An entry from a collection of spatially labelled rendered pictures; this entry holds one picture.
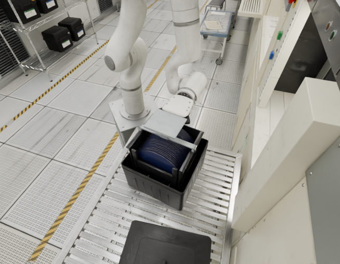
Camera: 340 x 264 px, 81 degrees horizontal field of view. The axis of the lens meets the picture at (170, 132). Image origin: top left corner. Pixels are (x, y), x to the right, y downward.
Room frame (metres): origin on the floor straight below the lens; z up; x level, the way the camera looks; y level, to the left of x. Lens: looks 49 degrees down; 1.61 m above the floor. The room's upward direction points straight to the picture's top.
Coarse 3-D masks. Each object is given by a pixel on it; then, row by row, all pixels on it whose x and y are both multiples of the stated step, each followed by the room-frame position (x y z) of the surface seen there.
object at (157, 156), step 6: (144, 150) 0.44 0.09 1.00; (138, 156) 0.46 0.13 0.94; (144, 156) 0.44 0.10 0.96; (150, 156) 0.43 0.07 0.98; (156, 156) 0.42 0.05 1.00; (162, 156) 0.41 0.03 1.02; (150, 162) 0.43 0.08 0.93; (156, 162) 0.42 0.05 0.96; (162, 162) 0.41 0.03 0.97; (168, 162) 0.39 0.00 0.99; (162, 168) 0.41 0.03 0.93; (168, 168) 0.39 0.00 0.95; (162, 180) 0.41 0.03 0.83
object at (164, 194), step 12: (204, 144) 0.55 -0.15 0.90; (204, 156) 0.52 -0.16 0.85; (132, 168) 0.47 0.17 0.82; (192, 168) 0.50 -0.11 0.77; (132, 180) 0.40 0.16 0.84; (144, 180) 0.37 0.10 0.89; (156, 180) 0.44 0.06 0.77; (192, 180) 0.39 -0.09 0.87; (144, 192) 0.38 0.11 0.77; (156, 192) 0.35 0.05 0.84; (168, 192) 0.33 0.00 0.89; (180, 192) 0.31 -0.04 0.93; (168, 204) 0.33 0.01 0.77; (180, 204) 0.30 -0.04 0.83
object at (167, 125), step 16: (160, 112) 0.53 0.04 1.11; (144, 128) 0.52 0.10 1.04; (160, 128) 0.45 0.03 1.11; (176, 128) 0.45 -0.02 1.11; (192, 128) 0.54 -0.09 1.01; (128, 144) 0.46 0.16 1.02; (192, 144) 0.44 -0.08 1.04; (192, 160) 0.47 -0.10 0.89; (160, 176) 0.38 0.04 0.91; (176, 176) 0.35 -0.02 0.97
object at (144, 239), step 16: (144, 224) 0.22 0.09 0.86; (128, 240) 0.17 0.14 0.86; (144, 240) 0.17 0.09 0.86; (160, 240) 0.17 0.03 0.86; (176, 240) 0.17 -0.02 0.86; (192, 240) 0.17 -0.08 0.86; (208, 240) 0.17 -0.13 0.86; (128, 256) 0.12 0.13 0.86; (144, 256) 0.12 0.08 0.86; (160, 256) 0.12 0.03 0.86; (176, 256) 0.12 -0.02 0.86; (192, 256) 0.12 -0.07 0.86; (208, 256) 0.12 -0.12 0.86
